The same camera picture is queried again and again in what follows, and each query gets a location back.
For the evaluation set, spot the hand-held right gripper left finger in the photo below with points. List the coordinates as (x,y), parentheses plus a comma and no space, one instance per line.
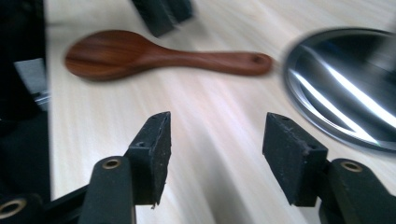
(151,158)

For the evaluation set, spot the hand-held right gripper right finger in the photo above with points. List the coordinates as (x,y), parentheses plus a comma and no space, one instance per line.
(294,155)

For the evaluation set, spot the dark brown wooden spoon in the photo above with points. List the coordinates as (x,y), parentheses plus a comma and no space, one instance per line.
(124,56)

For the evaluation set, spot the steel utensil rack stand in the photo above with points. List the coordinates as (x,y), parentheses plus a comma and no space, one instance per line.
(342,87)

